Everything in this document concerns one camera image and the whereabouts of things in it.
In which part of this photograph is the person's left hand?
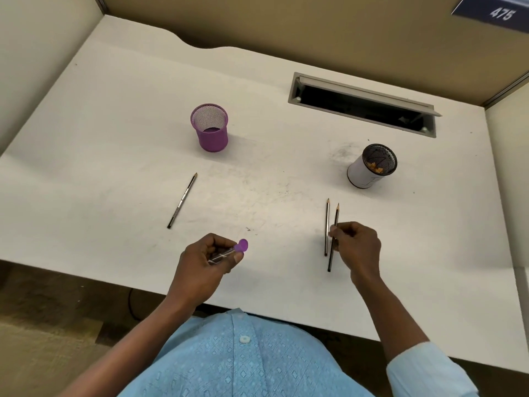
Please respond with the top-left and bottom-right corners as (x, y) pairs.
(165, 233), (245, 309)

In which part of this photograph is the person's right hand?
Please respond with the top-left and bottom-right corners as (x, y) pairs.
(328, 222), (383, 288)

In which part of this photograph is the black silver striped pencil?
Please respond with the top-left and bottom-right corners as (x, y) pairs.
(323, 198), (331, 257)
(327, 202), (341, 273)
(166, 172), (199, 230)

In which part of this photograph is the purple clear tube sharpener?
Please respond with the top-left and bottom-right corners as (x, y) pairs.
(206, 238), (250, 266)

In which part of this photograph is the purple mesh pencil cup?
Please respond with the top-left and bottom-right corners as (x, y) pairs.
(190, 103), (229, 153)

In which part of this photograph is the person's right forearm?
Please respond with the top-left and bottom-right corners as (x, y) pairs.
(351, 275), (430, 364)

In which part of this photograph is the person's left forearm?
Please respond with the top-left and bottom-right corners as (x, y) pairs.
(57, 297), (197, 397)

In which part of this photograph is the white cup with black rim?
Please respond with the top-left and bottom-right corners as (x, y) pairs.
(347, 143), (398, 190)

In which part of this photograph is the light blue patterned shirt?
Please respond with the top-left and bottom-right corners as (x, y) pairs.
(117, 308), (480, 397)

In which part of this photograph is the cream side divider panel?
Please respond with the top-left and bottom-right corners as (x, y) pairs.
(481, 69), (529, 340)
(0, 0), (104, 155)

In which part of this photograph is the tan back partition panel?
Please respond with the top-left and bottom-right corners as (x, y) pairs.
(93, 0), (529, 107)

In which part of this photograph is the dark blue number sign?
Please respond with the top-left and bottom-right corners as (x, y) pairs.
(451, 0), (529, 34)

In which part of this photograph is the black floor cable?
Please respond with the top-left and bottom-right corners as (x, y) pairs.
(127, 288), (145, 322)

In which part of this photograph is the grey desk cable tray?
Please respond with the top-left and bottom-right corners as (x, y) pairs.
(288, 72), (442, 138)

